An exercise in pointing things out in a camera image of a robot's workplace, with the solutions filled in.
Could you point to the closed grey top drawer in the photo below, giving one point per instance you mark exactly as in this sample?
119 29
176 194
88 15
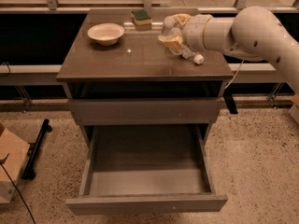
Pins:
143 111

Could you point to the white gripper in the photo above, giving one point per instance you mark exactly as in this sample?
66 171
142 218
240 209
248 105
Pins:
192 32

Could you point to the lying labelled water bottle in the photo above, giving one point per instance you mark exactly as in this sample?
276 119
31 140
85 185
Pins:
194 56

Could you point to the white bowl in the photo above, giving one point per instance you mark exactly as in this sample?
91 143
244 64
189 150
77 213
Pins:
106 34

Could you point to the open grey middle drawer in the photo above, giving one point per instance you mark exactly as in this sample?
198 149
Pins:
146 169

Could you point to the small clear water bottle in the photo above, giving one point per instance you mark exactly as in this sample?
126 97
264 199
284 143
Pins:
171 28

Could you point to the cardboard box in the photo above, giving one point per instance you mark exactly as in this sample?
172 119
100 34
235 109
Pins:
13 153

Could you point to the green yellow sponge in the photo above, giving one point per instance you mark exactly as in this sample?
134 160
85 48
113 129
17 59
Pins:
141 17

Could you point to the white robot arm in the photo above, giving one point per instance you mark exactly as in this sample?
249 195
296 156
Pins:
254 34

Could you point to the grey drawer cabinet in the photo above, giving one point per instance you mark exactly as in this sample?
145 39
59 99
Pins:
137 67

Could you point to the black bar stand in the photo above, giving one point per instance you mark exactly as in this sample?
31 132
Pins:
29 172

